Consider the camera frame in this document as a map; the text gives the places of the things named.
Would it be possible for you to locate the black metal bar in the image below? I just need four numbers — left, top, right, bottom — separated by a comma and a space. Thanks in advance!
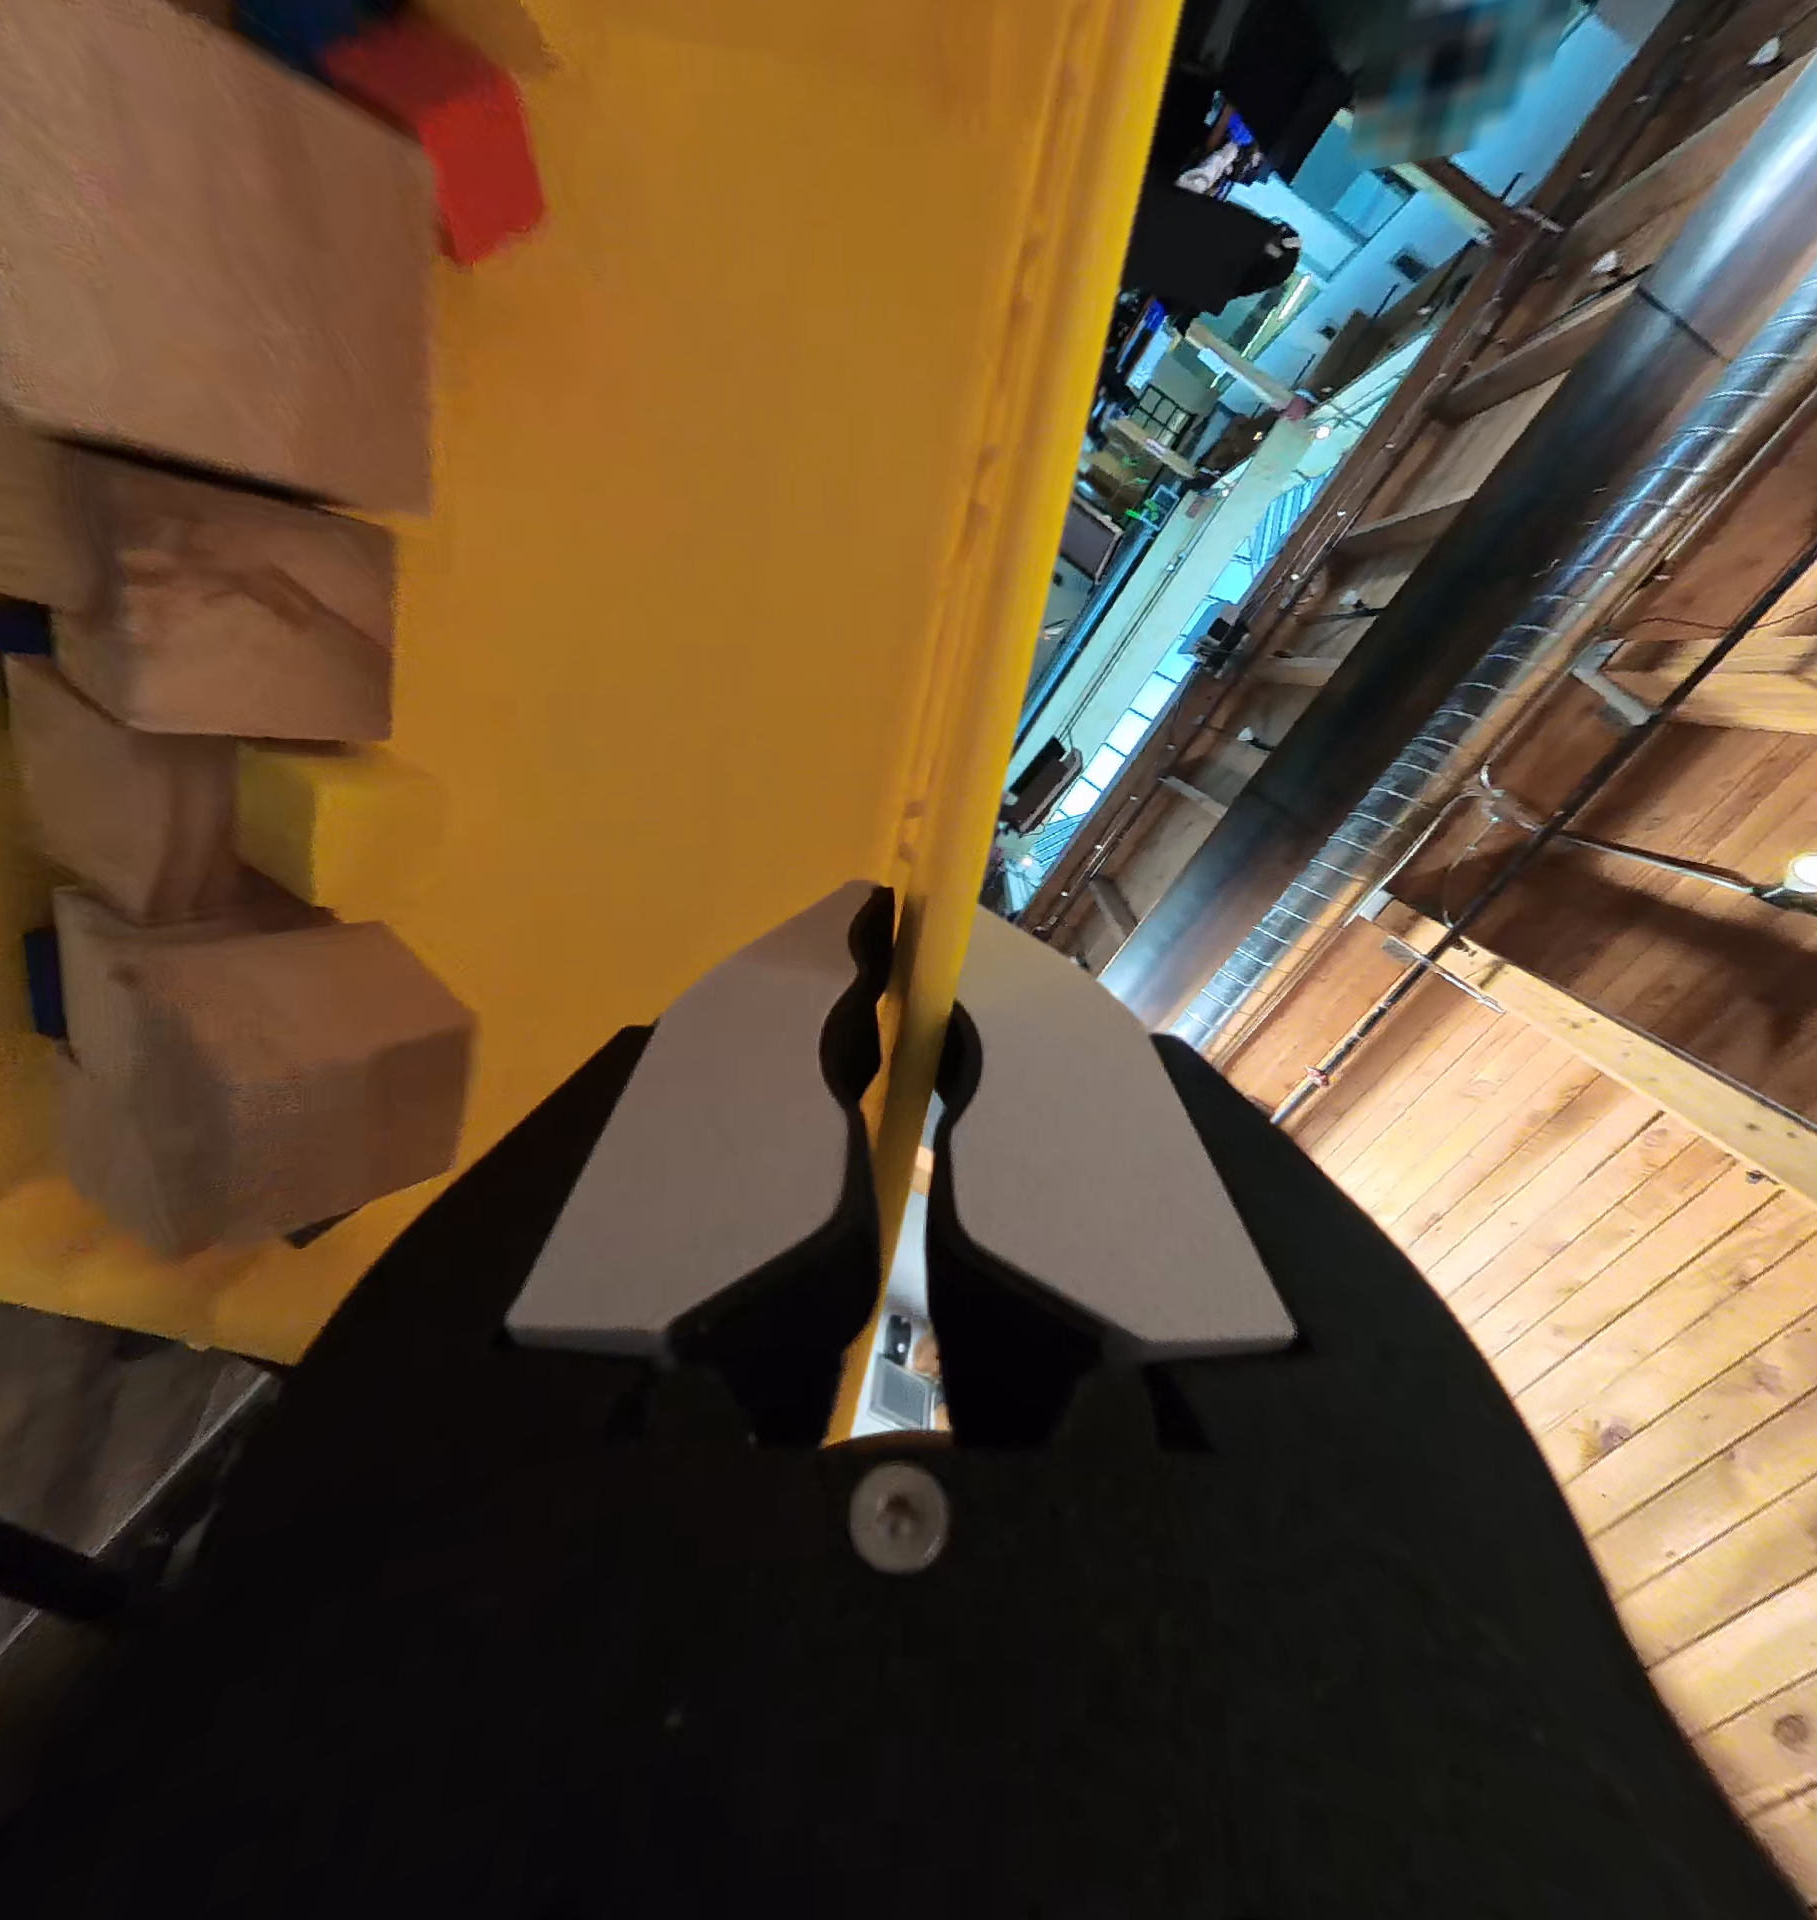
0, 1491, 133, 1634

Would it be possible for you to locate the pile of wooden cubes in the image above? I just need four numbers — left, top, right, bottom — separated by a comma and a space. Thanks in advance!
0, 0, 551, 1267

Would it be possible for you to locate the silver ventilation duct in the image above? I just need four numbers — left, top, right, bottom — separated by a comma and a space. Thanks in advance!
1100, 0, 1817, 1052

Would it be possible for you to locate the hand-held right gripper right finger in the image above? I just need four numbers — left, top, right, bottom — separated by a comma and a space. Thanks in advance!
927, 907, 1301, 1369

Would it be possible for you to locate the yellow plastic bin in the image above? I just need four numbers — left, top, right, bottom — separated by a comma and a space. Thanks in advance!
0, 0, 1190, 1447

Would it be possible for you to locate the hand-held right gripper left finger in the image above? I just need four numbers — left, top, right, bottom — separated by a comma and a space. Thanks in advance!
506, 881, 895, 1364

